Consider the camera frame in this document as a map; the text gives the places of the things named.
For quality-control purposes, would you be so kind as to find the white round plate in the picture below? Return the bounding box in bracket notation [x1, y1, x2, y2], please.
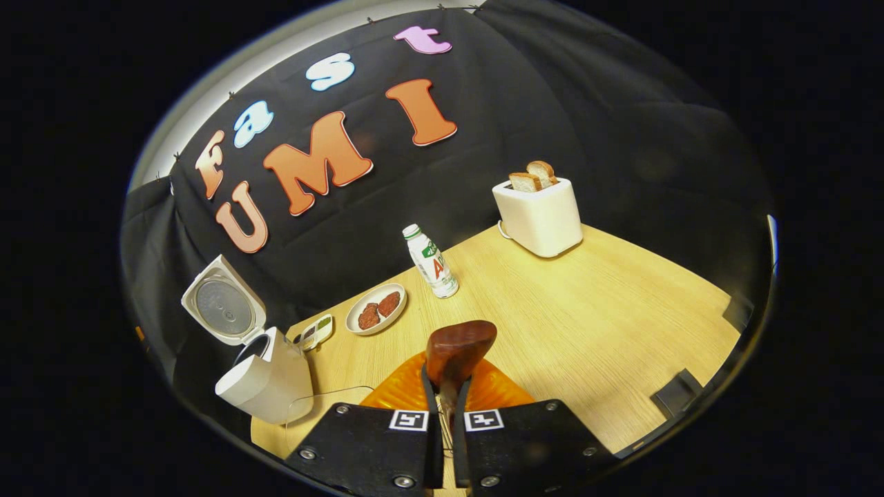
[345, 283, 408, 337]

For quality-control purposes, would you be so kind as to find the white divided grain dish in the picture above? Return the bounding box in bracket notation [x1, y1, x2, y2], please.
[298, 313, 334, 353]

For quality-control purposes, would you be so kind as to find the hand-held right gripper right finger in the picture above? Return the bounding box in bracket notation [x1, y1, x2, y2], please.
[452, 359, 619, 494]

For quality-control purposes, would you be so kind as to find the brown wooden spoon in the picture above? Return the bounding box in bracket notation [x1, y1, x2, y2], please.
[425, 320, 498, 497]

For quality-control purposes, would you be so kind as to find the black table clamp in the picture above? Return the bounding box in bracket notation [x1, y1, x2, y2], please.
[722, 293, 755, 333]
[651, 368, 704, 420]

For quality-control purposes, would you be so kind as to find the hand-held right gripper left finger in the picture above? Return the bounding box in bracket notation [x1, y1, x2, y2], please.
[285, 351, 444, 492]

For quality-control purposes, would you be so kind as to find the black backdrop cloth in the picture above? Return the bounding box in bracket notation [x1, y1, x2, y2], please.
[121, 0, 774, 415]

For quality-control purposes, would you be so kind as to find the white rice cooker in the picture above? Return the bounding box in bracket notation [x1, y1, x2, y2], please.
[181, 254, 315, 425]

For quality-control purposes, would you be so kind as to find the white drink bottle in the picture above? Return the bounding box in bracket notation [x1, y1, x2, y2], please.
[403, 223, 460, 300]

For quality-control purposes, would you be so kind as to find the white toaster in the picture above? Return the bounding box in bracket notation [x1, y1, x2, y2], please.
[492, 177, 584, 259]

